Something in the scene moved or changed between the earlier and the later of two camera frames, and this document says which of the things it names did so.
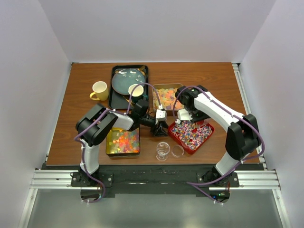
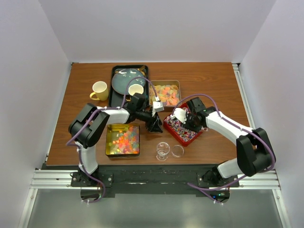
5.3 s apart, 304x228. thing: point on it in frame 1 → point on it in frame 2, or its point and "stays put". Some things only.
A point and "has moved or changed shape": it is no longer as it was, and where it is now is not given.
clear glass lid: x=177 y=151 stays put
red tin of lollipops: x=188 y=135 has moved or changed shape
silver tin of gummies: x=166 y=93 has moved or changed shape
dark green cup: x=137 y=92 stays put
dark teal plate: x=124 y=78 stays put
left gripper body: x=158 y=128 → x=149 y=124
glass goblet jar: x=162 y=149 stays put
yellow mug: x=100 y=90 stays put
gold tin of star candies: x=120 y=142 stays put
